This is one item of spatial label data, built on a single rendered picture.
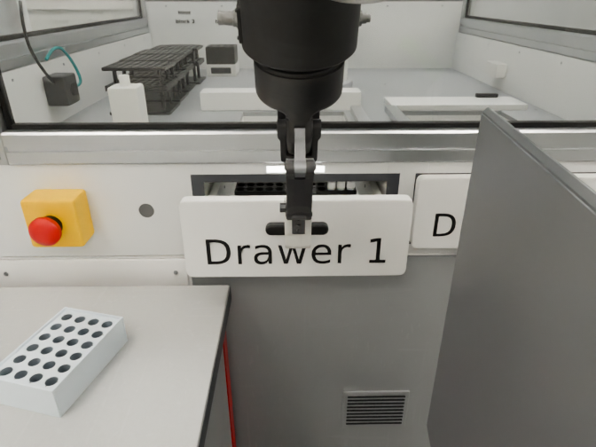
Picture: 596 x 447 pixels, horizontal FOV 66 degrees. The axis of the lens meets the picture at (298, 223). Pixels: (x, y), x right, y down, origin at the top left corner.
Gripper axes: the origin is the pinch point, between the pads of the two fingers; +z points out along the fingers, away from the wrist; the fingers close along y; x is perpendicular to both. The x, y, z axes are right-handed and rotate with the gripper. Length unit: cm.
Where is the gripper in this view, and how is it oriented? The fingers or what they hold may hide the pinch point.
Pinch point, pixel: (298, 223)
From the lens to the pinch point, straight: 52.1
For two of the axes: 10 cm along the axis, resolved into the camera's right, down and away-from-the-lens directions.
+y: 0.2, 7.2, -6.9
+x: 10.0, -0.1, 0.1
